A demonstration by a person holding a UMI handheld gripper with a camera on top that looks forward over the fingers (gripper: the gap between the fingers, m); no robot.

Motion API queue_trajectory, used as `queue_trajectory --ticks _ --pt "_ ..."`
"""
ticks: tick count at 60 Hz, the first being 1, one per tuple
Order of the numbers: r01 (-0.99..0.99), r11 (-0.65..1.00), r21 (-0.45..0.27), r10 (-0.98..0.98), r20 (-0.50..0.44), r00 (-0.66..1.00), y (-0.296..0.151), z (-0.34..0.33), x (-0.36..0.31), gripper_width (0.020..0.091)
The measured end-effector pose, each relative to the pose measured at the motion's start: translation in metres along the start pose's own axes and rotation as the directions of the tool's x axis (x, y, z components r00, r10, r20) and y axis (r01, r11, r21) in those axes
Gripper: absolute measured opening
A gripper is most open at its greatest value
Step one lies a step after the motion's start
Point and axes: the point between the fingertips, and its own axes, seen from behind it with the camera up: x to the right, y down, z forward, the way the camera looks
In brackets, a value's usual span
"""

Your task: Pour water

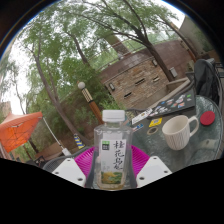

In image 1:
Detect blue yellow striped cone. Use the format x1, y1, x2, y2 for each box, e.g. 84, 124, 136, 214
73, 133, 86, 150

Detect round tape ring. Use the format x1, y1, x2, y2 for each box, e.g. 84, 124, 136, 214
146, 126, 158, 135

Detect clear drink bottle white cap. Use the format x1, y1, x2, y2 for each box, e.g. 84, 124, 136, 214
93, 109, 134, 191

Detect wooden bench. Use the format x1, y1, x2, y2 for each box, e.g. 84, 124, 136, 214
43, 143, 64, 161

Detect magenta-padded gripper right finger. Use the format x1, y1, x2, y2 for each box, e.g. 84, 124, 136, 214
128, 144, 173, 188

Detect white wall box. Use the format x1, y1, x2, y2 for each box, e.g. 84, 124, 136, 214
169, 67, 179, 78

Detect black laptop with stickers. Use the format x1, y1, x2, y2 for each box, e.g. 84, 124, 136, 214
148, 88, 198, 118

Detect grey mesh patio chair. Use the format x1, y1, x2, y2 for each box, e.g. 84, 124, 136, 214
42, 146, 84, 173

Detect white ribbed mug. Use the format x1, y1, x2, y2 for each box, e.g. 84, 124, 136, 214
162, 115, 200, 151

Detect blue card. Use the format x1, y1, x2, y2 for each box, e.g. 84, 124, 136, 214
132, 123, 145, 132

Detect orange canopy tent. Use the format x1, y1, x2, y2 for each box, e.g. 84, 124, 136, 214
0, 111, 73, 158

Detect white papers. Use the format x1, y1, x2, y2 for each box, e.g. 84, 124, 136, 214
130, 108, 154, 125

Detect black jacket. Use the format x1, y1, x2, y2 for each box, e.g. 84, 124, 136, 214
194, 58, 221, 106

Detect slender grey-trunk tree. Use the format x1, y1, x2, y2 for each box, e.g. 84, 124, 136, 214
19, 33, 91, 146

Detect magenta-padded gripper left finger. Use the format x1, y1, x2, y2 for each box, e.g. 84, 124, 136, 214
52, 146, 96, 188

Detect globe lamp post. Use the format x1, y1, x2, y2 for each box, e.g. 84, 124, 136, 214
77, 81, 104, 125

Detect yellow sticker card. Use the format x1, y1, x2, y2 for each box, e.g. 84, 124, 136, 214
148, 117, 163, 128

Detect dark-trunk tree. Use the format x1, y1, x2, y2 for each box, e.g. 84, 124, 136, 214
83, 0, 188, 83

